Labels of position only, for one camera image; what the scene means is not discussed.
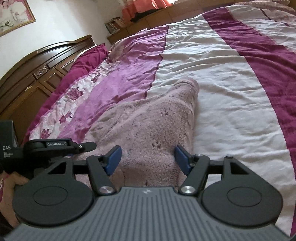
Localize person's left hand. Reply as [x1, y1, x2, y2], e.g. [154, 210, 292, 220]
[1, 171, 29, 228]

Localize wooden bedside ledge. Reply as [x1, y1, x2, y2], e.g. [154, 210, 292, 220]
[107, 1, 237, 44]

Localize purple and white bedspread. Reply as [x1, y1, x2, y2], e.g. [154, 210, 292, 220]
[29, 4, 295, 235]

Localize pink cable-knit sweater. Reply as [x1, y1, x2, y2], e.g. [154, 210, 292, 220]
[85, 77, 200, 189]

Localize magenta pillow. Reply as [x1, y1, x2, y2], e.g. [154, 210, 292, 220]
[23, 44, 108, 143]

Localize orange curtain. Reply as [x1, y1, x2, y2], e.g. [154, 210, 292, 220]
[119, 0, 175, 22]

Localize dark wooden headboard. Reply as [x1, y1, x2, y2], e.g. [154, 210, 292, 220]
[1, 35, 94, 144]

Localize framed floral wall picture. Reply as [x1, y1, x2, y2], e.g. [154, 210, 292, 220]
[0, 0, 36, 37]

